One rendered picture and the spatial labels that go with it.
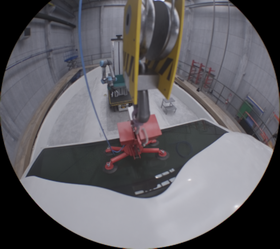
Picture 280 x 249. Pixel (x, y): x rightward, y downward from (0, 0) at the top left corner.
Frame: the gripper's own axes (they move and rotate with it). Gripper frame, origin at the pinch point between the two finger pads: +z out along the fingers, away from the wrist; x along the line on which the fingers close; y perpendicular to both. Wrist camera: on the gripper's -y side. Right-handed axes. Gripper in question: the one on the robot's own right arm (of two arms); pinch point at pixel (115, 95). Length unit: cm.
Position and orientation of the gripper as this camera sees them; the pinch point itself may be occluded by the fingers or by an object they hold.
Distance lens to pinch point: 181.3
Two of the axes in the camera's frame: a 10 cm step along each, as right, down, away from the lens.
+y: -7.4, -0.7, 6.7
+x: -6.3, 4.3, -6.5
